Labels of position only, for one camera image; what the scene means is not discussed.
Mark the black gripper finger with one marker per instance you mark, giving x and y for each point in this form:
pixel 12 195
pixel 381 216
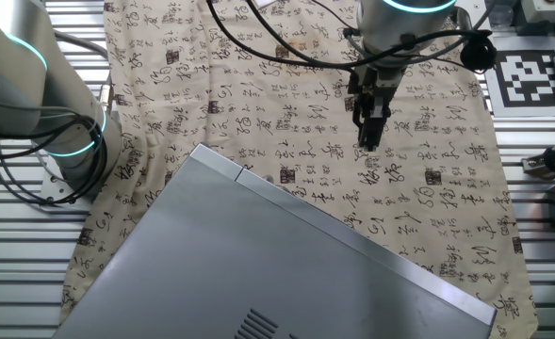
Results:
pixel 359 113
pixel 373 134

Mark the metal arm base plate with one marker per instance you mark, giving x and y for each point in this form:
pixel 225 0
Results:
pixel 51 188

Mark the black white marker board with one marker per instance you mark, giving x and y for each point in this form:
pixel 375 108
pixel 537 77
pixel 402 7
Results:
pixel 522 75

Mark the grey white plastic box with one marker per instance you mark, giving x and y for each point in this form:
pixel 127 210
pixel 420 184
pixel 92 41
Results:
pixel 543 10

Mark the clear plastic cup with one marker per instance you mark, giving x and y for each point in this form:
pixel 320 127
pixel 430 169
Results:
pixel 501 16

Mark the metal camera clamp bracket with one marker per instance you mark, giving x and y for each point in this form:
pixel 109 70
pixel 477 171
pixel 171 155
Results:
pixel 536 165

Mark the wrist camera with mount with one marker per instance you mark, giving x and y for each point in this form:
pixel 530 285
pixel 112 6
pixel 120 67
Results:
pixel 477 54

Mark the white paper piece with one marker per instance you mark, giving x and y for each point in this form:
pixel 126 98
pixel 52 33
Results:
pixel 264 2

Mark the silver microwave body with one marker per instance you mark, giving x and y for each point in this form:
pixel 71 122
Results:
pixel 211 259

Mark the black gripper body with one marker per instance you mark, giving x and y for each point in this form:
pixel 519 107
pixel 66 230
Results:
pixel 385 89

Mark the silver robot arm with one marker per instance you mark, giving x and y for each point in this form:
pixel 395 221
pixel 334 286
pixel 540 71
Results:
pixel 22 70

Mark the beige calligraphy print cloth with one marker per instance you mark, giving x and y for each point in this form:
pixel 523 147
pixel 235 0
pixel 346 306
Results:
pixel 305 117

